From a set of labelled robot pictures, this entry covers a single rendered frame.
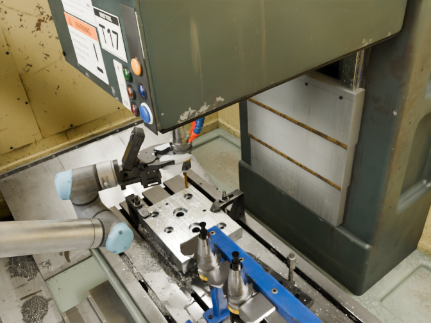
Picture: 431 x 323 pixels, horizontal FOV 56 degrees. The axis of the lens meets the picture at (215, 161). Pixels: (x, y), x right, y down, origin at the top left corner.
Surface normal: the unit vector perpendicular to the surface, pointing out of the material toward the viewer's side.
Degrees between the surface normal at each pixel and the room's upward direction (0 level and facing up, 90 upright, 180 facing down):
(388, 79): 90
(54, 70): 90
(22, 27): 90
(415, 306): 0
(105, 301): 7
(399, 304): 0
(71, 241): 86
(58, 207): 24
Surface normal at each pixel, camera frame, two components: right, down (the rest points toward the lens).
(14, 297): 0.17, -0.89
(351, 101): -0.81, 0.39
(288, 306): -0.07, -0.81
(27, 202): 0.17, -0.57
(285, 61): 0.59, 0.43
